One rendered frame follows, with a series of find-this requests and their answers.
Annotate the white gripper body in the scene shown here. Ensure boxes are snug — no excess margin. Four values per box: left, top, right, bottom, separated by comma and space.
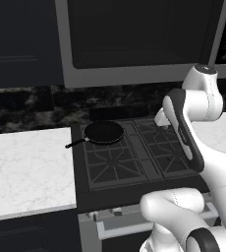
153, 108, 172, 129

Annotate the black gas stove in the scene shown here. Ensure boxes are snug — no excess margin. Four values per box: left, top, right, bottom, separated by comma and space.
70, 116, 221, 252

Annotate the black frying pan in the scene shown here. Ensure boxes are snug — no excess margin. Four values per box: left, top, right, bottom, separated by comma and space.
64, 119, 126, 150

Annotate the silver microwave oven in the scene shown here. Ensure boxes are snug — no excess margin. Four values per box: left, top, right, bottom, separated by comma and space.
54, 0, 226, 90

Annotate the dark base cupboard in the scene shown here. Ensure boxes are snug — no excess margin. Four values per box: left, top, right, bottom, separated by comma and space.
0, 208, 83, 252

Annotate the dark wall cupboard door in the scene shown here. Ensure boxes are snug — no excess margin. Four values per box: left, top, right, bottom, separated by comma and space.
0, 0, 66, 91

